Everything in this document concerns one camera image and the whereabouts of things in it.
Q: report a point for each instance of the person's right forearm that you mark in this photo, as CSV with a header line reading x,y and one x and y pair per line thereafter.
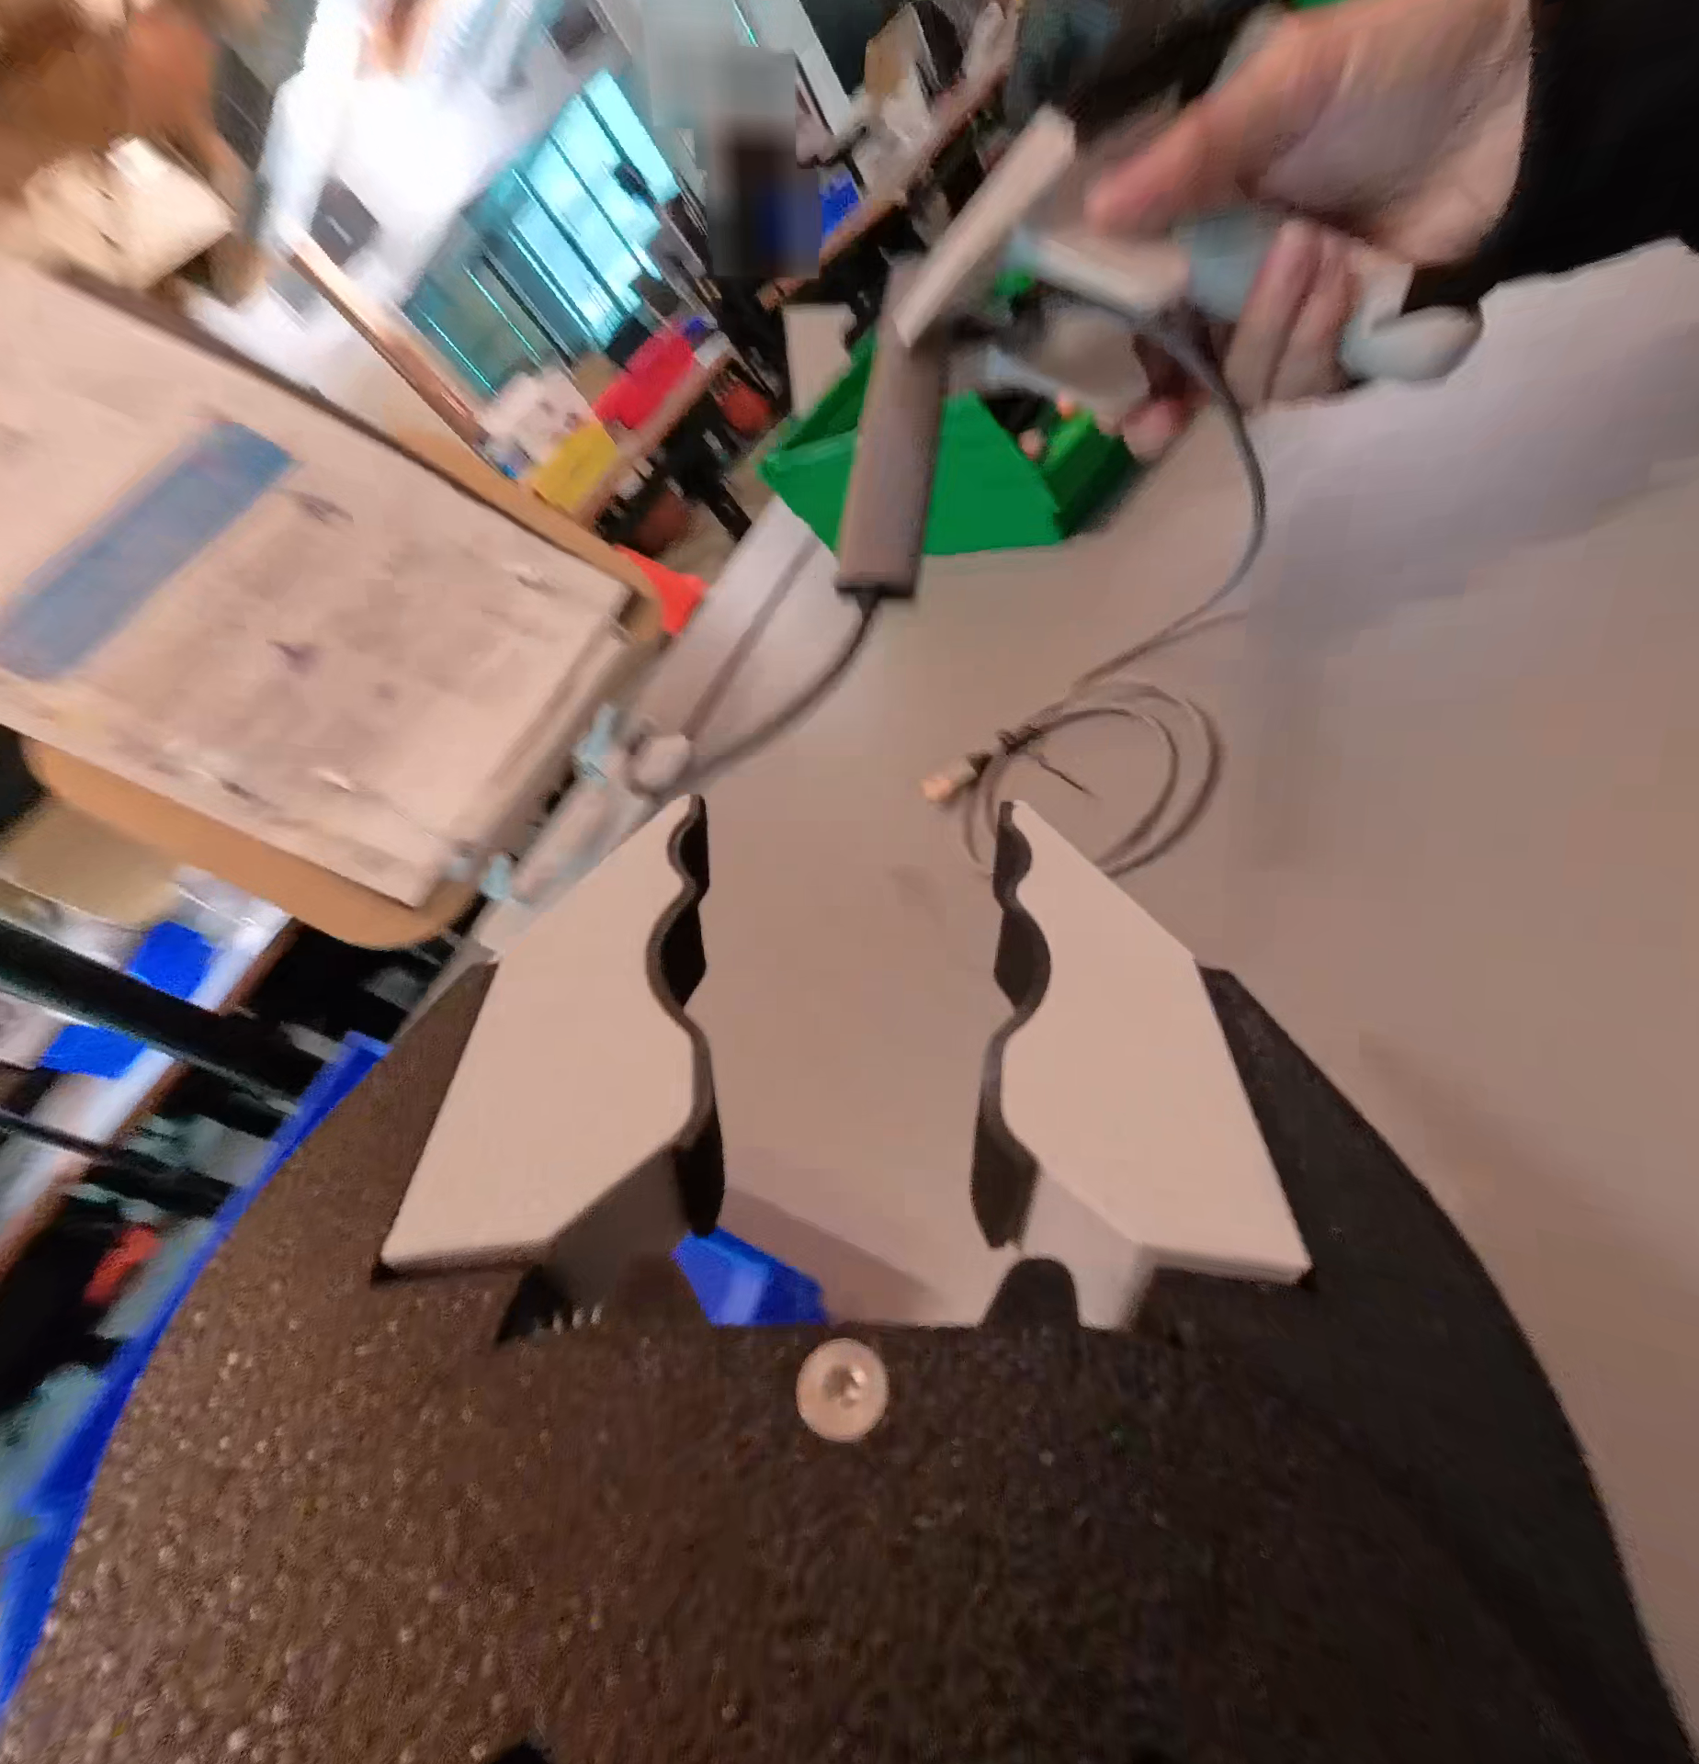
x,y
1621,123

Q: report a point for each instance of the grey desk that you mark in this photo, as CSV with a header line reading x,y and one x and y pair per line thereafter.
x,y
1415,827

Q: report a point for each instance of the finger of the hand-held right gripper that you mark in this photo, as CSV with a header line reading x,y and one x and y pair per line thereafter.
x,y
1111,272
981,233

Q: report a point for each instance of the green divided plastic bin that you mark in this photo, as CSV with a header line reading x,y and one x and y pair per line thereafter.
x,y
988,496

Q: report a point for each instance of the white instruction sheet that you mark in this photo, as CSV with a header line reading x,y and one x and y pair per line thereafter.
x,y
106,386

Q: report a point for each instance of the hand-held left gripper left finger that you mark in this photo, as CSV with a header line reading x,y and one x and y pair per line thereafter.
x,y
547,1088

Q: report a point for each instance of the yellow plastic bin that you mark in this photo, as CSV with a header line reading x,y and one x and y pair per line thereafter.
x,y
574,461

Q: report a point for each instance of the person's right hand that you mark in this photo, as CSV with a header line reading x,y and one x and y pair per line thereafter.
x,y
1387,123

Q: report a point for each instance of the blue plastic bin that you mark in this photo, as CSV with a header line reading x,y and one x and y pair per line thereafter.
x,y
753,1281

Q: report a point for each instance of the instruction sheet on stand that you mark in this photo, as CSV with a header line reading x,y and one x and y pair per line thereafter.
x,y
244,867

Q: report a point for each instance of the orange cone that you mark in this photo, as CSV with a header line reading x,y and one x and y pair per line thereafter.
x,y
663,590

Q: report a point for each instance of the black metal pole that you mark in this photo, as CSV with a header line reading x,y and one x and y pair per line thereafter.
x,y
106,992

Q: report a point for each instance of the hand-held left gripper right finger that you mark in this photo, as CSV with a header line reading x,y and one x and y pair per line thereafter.
x,y
1154,1102

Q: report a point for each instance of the red plastic bin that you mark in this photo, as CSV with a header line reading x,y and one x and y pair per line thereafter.
x,y
657,378

